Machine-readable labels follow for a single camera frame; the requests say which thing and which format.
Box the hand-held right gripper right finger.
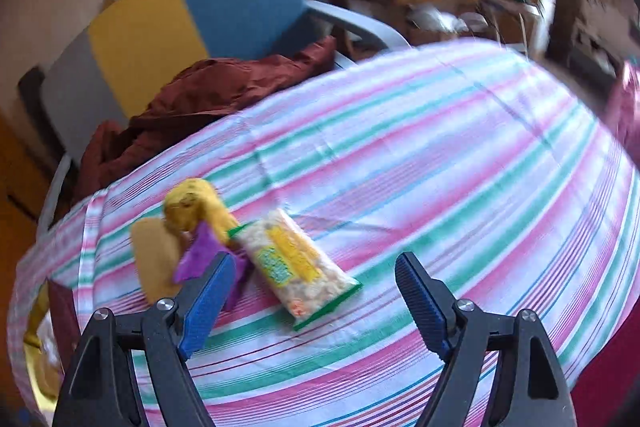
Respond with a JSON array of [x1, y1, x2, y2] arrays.
[[394, 251, 578, 427]]

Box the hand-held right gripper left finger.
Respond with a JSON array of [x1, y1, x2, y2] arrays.
[[52, 251, 238, 427]]

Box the gold metal tray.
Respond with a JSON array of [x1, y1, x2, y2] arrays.
[[22, 279, 81, 408]]

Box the large tan block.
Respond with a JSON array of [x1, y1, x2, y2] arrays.
[[131, 218, 185, 304]]

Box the clear rice snack bag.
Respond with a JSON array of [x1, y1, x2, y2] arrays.
[[227, 208, 363, 333]]

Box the striped tablecloth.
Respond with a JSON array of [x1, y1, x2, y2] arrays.
[[7, 39, 640, 427]]

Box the dark red clothing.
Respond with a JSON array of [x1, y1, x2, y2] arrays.
[[565, 307, 640, 427]]

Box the maroon jacket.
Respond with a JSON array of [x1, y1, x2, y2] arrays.
[[72, 36, 337, 208]]

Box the pink cloth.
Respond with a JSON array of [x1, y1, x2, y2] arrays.
[[604, 62, 640, 148]]

